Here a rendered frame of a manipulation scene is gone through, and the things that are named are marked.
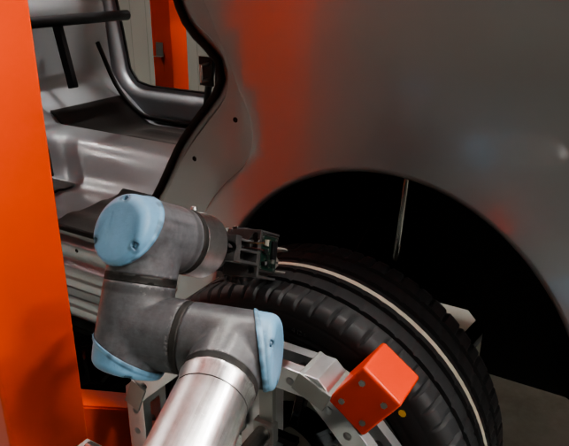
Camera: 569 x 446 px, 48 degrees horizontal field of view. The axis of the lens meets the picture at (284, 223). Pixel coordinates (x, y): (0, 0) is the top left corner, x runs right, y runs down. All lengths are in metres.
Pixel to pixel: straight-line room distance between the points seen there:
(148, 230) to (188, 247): 0.07
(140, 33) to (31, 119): 5.54
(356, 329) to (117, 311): 0.37
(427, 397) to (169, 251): 0.44
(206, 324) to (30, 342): 0.48
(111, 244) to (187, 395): 0.21
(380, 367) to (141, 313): 0.33
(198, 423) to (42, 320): 0.57
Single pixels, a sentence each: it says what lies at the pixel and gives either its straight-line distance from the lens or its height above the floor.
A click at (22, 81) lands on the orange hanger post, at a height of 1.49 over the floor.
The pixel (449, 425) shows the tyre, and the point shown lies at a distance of 1.01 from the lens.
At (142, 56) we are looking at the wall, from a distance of 6.60.
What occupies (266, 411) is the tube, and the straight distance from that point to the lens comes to 0.99.
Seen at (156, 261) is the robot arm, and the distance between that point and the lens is 0.78.
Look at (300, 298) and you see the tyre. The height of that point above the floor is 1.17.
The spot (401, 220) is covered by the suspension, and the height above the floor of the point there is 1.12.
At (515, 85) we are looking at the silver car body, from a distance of 1.05.
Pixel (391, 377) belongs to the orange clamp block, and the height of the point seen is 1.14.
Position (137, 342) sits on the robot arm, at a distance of 0.77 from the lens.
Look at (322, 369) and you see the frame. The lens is 0.93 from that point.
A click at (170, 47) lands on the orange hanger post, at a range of 4.29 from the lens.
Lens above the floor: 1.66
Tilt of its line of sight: 22 degrees down
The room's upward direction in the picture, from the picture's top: straight up
